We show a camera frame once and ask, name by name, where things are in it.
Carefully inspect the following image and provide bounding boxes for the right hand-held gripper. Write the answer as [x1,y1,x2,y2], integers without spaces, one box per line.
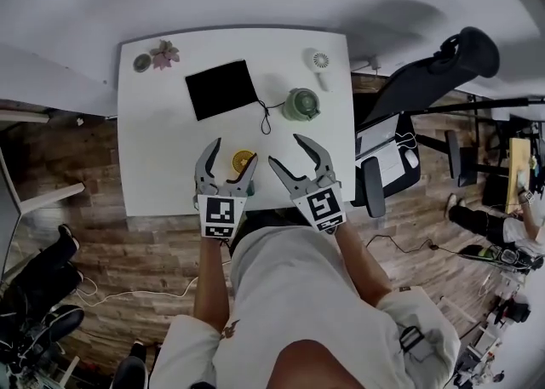
[267,133,347,236]

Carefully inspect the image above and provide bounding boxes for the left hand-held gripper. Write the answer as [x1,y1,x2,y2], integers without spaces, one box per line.
[194,136,260,240]

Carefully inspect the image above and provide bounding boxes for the yellow handheld fan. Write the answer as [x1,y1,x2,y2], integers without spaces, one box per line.
[231,148,260,199]

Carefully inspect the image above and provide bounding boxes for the person's right forearm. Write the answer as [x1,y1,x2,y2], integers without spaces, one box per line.
[333,223,393,308]

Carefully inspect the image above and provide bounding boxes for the person's left forearm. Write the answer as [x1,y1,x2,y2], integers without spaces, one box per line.
[192,236,233,334]

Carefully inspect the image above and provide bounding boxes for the white handheld fan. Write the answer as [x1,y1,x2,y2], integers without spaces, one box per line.
[302,47,334,93]

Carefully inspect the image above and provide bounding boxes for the person's black shorts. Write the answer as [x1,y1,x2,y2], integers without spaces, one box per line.
[229,208,316,259]

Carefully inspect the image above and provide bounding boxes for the green lidded mug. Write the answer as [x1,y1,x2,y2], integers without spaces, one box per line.
[281,87,322,123]

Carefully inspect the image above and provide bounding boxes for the silver laptop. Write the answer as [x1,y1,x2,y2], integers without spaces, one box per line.
[354,112,410,176]

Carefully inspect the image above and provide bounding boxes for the pink artificial flower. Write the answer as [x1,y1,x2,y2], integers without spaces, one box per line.
[149,38,181,71]

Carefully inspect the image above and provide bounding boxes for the person's white shirt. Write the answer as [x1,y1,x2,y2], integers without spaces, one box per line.
[148,225,462,389]

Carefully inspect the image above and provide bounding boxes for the round green tin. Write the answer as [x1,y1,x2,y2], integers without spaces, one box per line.
[132,53,153,74]

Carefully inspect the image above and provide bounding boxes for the black mesh office chair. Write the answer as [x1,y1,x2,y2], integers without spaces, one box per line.
[350,26,501,219]

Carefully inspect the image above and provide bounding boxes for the white table leg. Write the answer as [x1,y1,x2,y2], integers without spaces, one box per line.
[16,182,86,215]

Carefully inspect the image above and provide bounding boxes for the person's face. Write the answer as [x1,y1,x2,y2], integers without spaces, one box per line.
[272,339,410,389]

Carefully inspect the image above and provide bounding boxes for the light wooden board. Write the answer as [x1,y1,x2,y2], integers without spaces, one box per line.
[508,136,532,215]

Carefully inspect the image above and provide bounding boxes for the black drawstring pouch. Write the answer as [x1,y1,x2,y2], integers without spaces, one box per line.
[184,59,287,136]

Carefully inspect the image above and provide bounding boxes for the white charger cable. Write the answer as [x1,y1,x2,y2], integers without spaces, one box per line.
[394,131,417,150]

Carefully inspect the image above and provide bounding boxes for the black floor cable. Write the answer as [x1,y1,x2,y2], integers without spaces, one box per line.
[365,233,463,255]

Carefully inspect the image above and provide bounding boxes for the white floor cable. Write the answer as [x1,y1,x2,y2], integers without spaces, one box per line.
[76,274,200,308]

